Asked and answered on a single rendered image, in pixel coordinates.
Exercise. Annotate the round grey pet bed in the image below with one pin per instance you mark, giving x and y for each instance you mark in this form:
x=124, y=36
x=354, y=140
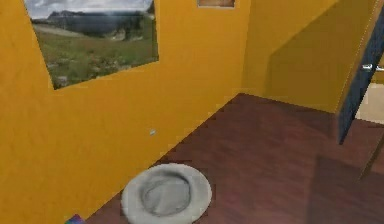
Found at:
x=166, y=195

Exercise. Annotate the small orange framed picture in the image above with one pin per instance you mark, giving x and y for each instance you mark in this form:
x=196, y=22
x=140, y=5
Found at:
x=216, y=2

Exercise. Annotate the small purple green object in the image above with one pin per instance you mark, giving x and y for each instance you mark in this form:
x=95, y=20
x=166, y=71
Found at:
x=76, y=220

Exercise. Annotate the dark blue room door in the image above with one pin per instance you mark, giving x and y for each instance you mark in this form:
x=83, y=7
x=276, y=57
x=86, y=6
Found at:
x=360, y=83

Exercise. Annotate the small white wall socket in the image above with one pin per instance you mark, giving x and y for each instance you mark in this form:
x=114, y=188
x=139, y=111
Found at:
x=152, y=132

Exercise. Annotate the landscape picture on wall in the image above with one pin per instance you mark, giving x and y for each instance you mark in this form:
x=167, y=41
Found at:
x=96, y=40

